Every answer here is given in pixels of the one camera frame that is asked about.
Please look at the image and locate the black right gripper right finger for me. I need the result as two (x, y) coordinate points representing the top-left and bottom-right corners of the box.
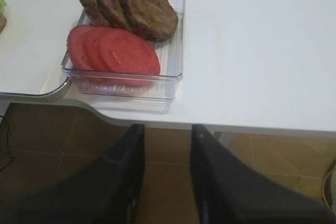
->
(190, 124), (335, 223)

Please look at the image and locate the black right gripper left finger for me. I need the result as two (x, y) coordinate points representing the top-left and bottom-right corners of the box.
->
(3, 124), (145, 223)

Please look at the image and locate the green lettuce on burger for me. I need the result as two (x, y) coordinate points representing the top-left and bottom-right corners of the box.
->
(0, 0), (7, 14)

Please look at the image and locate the orange round object on floor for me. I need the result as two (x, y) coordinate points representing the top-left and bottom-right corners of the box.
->
(322, 159), (335, 214)

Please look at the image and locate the red tomato slice front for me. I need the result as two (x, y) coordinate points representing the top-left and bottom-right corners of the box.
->
(98, 29), (161, 75)

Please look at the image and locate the red tomato slice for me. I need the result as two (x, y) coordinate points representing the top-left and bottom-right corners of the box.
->
(83, 27), (111, 71)
(98, 29), (161, 75)
(67, 25), (95, 70)

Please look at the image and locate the clear patty and tomato bin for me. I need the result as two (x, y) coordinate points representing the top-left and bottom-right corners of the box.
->
(61, 0), (185, 112)

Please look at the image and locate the red tomato slice middle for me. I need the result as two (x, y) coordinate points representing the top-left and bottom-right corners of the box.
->
(83, 27), (111, 71)

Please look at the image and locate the red tomato slice back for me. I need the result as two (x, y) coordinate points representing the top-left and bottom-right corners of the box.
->
(67, 25), (95, 70)

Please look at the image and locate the brown meat patty front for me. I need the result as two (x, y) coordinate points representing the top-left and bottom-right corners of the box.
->
(120, 0), (179, 42)

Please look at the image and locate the white rectangular serving tray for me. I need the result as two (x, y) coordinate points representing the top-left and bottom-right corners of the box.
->
(1, 0), (82, 100)

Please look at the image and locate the brown meat patty middle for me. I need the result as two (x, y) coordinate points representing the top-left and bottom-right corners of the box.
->
(98, 0), (134, 32)

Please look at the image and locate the bottom bun of burger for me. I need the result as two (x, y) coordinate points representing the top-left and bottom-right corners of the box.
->
(0, 13), (7, 33)

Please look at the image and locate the thin black floor cable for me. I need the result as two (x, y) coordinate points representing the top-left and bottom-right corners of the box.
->
(0, 115), (15, 172)

